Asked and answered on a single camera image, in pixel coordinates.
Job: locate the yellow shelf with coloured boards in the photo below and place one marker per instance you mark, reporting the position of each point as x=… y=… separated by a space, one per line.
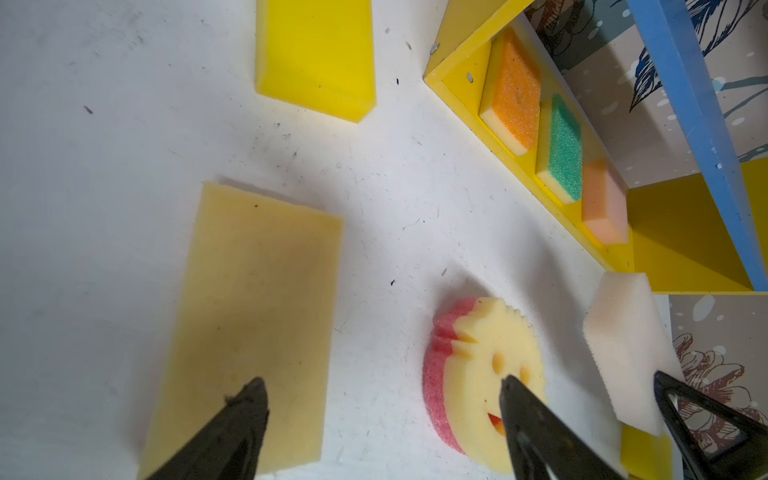
x=657 y=95

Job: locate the smiley face sponge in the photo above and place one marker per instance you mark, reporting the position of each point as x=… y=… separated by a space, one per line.
x=472 y=348

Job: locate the orange scrub sponge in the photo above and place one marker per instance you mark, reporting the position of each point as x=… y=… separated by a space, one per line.
x=510 y=103

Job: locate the salmon orange sponge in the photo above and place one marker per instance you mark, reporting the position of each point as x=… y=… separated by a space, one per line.
x=604 y=203

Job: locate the green scrub sponge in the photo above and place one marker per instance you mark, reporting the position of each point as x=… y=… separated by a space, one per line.
x=559 y=151

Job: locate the pale yellow sponge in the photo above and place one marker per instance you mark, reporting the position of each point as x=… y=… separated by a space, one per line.
x=258 y=300

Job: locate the bright yellow square sponge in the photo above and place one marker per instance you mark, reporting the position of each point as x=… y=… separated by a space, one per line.
x=646 y=456

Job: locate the light pink sponge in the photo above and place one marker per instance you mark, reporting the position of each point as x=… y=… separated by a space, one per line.
x=630 y=343

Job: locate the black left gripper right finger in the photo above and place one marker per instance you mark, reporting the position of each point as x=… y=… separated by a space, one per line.
x=540 y=445

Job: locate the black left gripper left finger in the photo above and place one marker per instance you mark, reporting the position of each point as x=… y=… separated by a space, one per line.
x=228 y=446

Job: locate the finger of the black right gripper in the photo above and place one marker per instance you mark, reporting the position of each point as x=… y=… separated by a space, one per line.
x=715 y=441

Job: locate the small yellow square sponge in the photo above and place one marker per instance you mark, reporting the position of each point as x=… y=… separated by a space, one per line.
x=318 y=55

